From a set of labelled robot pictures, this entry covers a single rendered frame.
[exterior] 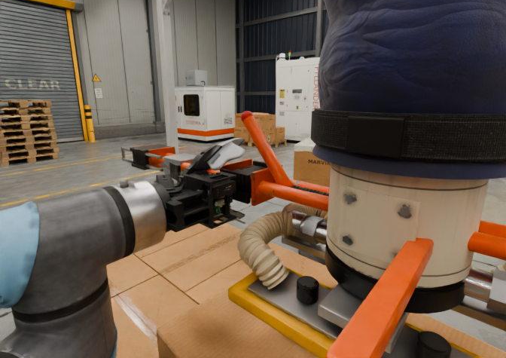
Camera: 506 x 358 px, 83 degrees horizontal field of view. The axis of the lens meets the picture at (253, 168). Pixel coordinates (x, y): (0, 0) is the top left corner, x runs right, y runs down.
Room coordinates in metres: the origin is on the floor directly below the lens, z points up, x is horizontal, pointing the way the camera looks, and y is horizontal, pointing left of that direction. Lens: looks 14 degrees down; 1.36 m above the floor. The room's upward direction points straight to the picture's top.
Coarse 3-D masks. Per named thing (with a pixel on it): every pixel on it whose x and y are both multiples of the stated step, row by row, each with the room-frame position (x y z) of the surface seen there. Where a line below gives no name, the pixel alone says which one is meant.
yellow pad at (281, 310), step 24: (240, 288) 0.35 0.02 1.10; (264, 288) 0.34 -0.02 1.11; (288, 288) 0.34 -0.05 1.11; (312, 288) 0.31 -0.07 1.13; (264, 312) 0.30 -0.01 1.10; (288, 312) 0.30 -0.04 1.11; (312, 312) 0.29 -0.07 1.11; (288, 336) 0.28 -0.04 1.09; (312, 336) 0.26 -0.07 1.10; (336, 336) 0.26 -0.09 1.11; (408, 336) 0.26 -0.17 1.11; (432, 336) 0.23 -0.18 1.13
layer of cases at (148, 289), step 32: (224, 224) 1.75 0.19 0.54; (128, 256) 1.35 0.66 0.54; (160, 256) 1.35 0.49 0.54; (192, 256) 1.35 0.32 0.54; (224, 256) 1.35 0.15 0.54; (128, 288) 1.09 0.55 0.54; (160, 288) 1.09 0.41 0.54; (192, 288) 1.09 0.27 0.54; (224, 288) 1.09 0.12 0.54; (128, 320) 0.90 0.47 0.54; (160, 320) 0.90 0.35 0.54; (128, 352) 0.77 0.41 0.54
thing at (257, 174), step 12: (228, 168) 0.51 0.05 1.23; (240, 168) 0.53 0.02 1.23; (252, 168) 0.53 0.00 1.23; (264, 168) 0.53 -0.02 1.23; (240, 180) 0.46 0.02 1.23; (252, 180) 0.45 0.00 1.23; (264, 180) 0.47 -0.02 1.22; (240, 192) 0.46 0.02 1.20; (252, 192) 0.45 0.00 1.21; (252, 204) 0.45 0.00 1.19
